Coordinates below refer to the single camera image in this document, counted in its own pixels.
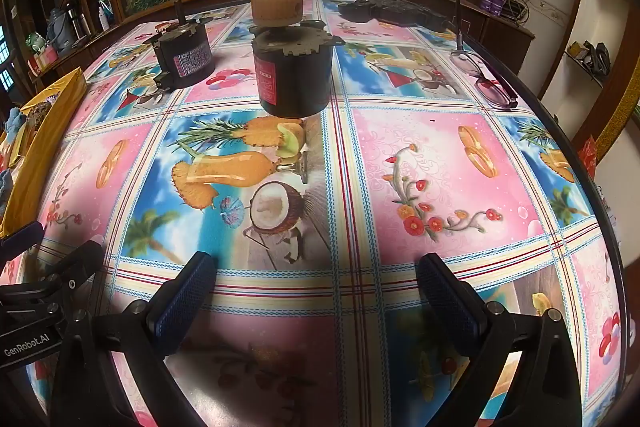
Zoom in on colourful printed tablecloth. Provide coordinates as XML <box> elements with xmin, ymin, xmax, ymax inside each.
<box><xmin>0</xmin><ymin>0</ymin><xmax>623</xmax><ymax>427</ymax></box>

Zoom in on steel wool scrubber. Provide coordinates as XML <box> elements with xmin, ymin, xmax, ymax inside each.
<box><xmin>27</xmin><ymin>99</ymin><xmax>56</xmax><ymax>128</ymax></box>

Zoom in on purple framed eyeglasses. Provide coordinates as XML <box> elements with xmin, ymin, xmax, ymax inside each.
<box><xmin>449</xmin><ymin>49</ymin><xmax>519</xmax><ymax>110</ymax></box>

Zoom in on pink box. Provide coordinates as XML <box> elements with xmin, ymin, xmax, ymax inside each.
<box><xmin>27</xmin><ymin>49</ymin><xmax>58</xmax><ymax>75</ymax></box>

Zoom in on dark tangled object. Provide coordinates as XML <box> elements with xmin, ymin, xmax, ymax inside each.
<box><xmin>567</xmin><ymin>39</ymin><xmax>612</xmax><ymax>78</ymax></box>

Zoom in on dark cloth object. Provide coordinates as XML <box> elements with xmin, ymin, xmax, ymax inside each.
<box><xmin>337</xmin><ymin>0</ymin><xmax>458</xmax><ymax>32</ymax></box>

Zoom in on steel thermos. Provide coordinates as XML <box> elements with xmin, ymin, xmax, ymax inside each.
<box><xmin>65</xmin><ymin>0</ymin><xmax>91</xmax><ymax>42</ymax></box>

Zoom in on small black electric motor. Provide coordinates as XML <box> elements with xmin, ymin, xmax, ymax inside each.
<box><xmin>150</xmin><ymin>0</ymin><xmax>217</xmax><ymax>92</ymax></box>

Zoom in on grey electric kettle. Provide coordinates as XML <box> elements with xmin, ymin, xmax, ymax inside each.
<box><xmin>47</xmin><ymin>4</ymin><xmax>76</xmax><ymax>55</ymax></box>

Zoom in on large black electric motor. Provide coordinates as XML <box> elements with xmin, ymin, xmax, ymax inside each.
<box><xmin>250</xmin><ymin>21</ymin><xmax>346</xmax><ymax>118</ymax></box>

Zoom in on wooden side cabinet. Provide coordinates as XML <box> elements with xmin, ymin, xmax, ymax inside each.
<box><xmin>470</xmin><ymin>0</ymin><xmax>536</xmax><ymax>68</ymax></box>

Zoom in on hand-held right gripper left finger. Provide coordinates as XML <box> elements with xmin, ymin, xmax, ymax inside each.
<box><xmin>50</xmin><ymin>251</ymin><xmax>218</xmax><ymax>427</ymax></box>

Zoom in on red packet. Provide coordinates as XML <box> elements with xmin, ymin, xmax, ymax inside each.
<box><xmin>577</xmin><ymin>134</ymin><xmax>598</xmax><ymax>178</ymax></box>

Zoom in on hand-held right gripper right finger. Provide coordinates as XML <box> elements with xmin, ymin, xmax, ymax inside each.
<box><xmin>416</xmin><ymin>253</ymin><xmax>583</xmax><ymax>427</ymax></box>

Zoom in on yellow cardboard box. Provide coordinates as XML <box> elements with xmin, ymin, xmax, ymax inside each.
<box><xmin>0</xmin><ymin>67</ymin><xmax>88</xmax><ymax>240</ymax></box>

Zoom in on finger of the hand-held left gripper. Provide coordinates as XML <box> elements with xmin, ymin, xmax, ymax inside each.
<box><xmin>0</xmin><ymin>226</ymin><xmax>47</xmax><ymax>259</ymax></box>
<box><xmin>27</xmin><ymin>241</ymin><xmax>104</xmax><ymax>303</ymax></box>

